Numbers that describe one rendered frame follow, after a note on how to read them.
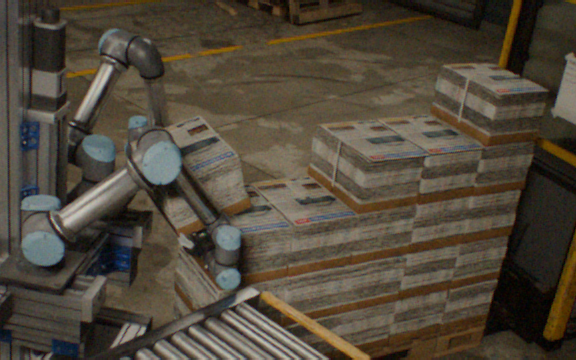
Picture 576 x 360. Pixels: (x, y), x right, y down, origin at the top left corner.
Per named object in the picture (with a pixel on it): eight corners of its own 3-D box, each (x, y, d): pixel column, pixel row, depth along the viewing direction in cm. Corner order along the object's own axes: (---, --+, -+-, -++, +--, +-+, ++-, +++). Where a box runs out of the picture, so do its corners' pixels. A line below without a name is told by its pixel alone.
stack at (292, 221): (165, 363, 357) (180, 188, 322) (385, 312, 414) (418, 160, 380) (203, 421, 327) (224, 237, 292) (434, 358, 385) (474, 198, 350)
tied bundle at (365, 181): (305, 174, 350) (313, 123, 340) (362, 167, 364) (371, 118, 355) (357, 216, 321) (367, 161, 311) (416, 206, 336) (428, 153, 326)
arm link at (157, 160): (38, 252, 256) (183, 149, 254) (40, 278, 243) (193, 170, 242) (12, 226, 249) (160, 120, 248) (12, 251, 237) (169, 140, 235)
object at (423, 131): (375, 120, 353) (375, 118, 352) (426, 115, 367) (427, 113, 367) (431, 156, 325) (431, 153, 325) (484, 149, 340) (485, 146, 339)
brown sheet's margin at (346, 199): (306, 173, 349) (307, 164, 347) (362, 166, 364) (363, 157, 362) (357, 214, 321) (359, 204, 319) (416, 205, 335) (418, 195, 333)
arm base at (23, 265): (7, 270, 258) (7, 243, 254) (28, 247, 272) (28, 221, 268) (53, 280, 257) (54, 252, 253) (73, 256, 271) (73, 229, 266)
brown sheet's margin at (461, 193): (364, 166, 364) (366, 157, 362) (415, 159, 378) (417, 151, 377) (419, 205, 335) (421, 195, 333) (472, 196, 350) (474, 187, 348)
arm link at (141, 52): (169, 38, 307) (183, 144, 338) (145, 31, 312) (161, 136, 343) (149, 52, 300) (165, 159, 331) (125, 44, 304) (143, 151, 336)
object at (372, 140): (318, 126, 338) (318, 124, 338) (375, 121, 353) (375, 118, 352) (371, 163, 311) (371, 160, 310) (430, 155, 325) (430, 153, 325)
